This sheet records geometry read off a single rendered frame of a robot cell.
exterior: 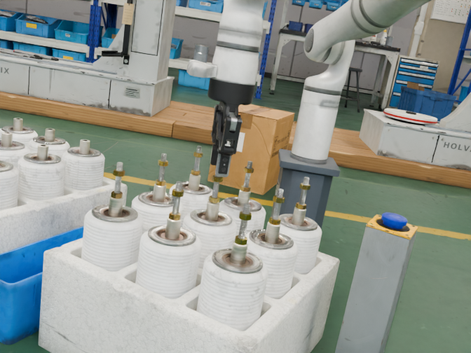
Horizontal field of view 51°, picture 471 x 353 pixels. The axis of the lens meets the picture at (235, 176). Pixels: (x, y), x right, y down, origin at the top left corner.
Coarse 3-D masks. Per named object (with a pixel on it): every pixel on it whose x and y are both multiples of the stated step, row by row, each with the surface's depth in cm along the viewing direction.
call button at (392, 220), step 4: (388, 212) 81; (384, 216) 79; (388, 216) 79; (392, 216) 79; (396, 216) 80; (400, 216) 80; (384, 220) 79; (388, 220) 78; (392, 220) 78; (396, 220) 78; (400, 220) 78; (404, 220) 79; (384, 224) 80; (388, 224) 79; (392, 224) 78; (396, 224) 78; (400, 224) 78; (404, 224) 78; (400, 228) 79
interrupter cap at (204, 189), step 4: (184, 184) 104; (188, 184) 105; (200, 184) 106; (204, 184) 106; (184, 188) 101; (188, 188) 103; (200, 188) 104; (204, 188) 104; (208, 188) 104; (184, 192) 100; (188, 192) 100; (192, 192) 100; (196, 192) 100; (200, 192) 101; (204, 192) 101; (208, 192) 101
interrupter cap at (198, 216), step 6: (198, 210) 90; (204, 210) 91; (192, 216) 86; (198, 216) 87; (204, 216) 88; (222, 216) 89; (228, 216) 89; (198, 222) 85; (204, 222) 85; (210, 222) 85; (216, 222) 86; (222, 222) 86; (228, 222) 87
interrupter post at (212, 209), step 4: (208, 204) 87; (212, 204) 86; (216, 204) 87; (208, 208) 87; (212, 208) 87; (216, 208) 87; (208, 212) 87; (212, 212) 87; (216, 212) 87; (208, 216) 87; (212, 216) 87; (216, 216) 87; (212, 220) 87; (216, 220) 88
